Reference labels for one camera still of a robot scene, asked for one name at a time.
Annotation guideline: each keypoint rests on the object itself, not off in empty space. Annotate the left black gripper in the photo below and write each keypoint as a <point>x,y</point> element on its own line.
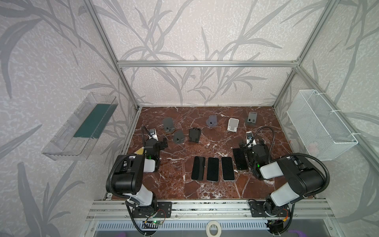
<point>158,143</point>

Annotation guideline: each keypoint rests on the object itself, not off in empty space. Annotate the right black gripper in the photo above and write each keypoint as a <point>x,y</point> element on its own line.
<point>255,146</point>

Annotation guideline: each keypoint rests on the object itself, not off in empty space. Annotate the black phone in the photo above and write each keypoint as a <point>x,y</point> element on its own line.
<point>240,159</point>
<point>198,168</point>

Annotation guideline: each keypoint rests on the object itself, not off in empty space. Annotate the green-edged phone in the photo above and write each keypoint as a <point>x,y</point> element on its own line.
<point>213,170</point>

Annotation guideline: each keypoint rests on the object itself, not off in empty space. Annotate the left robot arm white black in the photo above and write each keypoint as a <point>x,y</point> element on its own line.
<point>125,179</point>

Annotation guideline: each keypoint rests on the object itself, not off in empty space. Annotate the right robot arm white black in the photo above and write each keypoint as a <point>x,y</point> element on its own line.
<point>305,176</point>

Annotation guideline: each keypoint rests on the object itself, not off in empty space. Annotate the grey round phone stand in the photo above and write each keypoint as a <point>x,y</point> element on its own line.
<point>168,125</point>

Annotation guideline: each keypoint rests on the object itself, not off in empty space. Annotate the dark round phone stand left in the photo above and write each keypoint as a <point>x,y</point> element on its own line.
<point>179,137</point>

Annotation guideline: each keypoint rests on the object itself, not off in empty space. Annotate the white phone stand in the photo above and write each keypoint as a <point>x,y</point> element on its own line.
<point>233,124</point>

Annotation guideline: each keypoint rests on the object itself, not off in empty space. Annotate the grey phone stand rear right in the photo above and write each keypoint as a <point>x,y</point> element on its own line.
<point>251,119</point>

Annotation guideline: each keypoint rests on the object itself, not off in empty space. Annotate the black phone stand centre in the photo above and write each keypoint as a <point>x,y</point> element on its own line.
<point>194,135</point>

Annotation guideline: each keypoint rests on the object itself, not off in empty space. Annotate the purple-grey phone stand rear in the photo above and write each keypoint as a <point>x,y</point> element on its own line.
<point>212,121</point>

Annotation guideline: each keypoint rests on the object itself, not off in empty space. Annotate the yellow sponge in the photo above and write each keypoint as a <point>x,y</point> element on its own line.
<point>140,151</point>

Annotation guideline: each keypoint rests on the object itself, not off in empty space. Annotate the white tape roll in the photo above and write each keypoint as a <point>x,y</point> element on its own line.
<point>213,229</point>

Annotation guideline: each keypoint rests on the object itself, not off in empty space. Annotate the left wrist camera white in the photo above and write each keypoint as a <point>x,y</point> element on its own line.
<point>153,134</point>

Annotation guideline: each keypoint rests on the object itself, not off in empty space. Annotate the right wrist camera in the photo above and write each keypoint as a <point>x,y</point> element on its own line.
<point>249,138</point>

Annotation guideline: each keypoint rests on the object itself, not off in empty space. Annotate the white wire mesh basket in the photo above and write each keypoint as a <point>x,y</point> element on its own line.
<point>323,133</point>

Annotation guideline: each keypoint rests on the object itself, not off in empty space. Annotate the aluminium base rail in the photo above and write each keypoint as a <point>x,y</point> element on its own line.
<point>211,209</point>

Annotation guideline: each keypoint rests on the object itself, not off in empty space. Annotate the clear plastic wall bin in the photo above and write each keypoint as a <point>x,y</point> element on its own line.
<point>76,139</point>

